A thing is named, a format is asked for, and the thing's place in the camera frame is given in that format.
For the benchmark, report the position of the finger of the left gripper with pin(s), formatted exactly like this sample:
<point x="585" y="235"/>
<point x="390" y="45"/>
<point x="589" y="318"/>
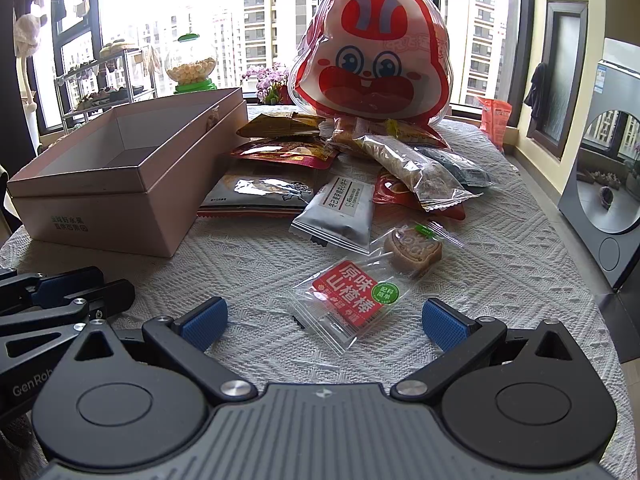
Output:
<point x="105" y="302"/>
<point x="24" y="290"/>

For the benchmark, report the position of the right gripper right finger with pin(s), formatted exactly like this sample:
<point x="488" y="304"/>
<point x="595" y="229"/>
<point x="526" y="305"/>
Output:
<point x="465" y="344"/>

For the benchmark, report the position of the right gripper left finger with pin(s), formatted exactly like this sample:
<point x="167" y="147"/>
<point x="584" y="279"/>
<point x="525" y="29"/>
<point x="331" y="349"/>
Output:
<point x="180" y="344"/>

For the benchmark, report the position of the clear round cookie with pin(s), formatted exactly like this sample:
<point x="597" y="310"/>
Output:
<point x="413" y="249"/>

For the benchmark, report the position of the red label hawthorn snack packet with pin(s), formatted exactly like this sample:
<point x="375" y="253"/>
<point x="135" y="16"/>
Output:
<point x="345" y="301"/>

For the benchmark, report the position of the long clear cereal bar packet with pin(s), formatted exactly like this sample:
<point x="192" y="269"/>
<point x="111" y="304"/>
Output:
<point x="433" y="185"/>

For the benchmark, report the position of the red egg tart snack bag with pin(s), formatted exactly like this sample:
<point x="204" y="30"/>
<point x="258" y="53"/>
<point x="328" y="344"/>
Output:
<point x="390" y="191"/>

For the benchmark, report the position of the blue pig cartoon snack packet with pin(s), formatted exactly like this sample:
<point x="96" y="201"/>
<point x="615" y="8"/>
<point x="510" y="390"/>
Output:
<point x="468" y="173"/>

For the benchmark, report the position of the dark panda snack bag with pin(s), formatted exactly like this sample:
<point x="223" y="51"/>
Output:
<point x="245" y="195"/>

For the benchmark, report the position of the silver white snack packet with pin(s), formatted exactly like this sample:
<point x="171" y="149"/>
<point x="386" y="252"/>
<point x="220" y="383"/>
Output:
<point x="340" y="215"/>

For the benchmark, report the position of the red spicy strip snack bag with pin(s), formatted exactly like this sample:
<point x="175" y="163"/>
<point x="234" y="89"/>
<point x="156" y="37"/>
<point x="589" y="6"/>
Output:
<point x="311" y="154"/>

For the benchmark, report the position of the yellow brown snack bag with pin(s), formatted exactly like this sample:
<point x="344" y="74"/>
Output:
<point x="282" y="124"/>

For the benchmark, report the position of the brown bread packet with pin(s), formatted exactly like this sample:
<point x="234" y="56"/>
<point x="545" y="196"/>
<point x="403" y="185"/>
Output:
<point x="348" y="129"/>

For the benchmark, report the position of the pink cardboard box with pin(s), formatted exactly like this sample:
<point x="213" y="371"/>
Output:
<point x="132" y="179"/>

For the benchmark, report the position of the white textured tablecloth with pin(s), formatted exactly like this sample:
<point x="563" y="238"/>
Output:
<point x="505" y="260"/>

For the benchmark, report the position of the metal shoe rack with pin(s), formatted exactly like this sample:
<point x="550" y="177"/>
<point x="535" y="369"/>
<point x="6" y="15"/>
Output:
<point x="121" y="75"/>

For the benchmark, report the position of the orange plastic bag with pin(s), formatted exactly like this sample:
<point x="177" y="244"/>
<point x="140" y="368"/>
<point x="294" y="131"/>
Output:
<point x="495" y="117"/>

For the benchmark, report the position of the green candy dispenser globe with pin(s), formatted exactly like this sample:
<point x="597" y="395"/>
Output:
<point x="189" y="63"/>

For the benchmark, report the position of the pink orchid flower pot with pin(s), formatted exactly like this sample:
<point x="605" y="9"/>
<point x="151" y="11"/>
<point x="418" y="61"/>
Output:
<point x="271" y="84"/>

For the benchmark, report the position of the dark framed door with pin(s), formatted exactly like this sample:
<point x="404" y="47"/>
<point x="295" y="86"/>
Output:
<point x="555" y="83"/>

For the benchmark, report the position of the red rabbit face snack bag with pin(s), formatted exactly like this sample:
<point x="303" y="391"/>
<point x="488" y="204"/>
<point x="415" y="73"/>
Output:
<point x="374" y="59"/>

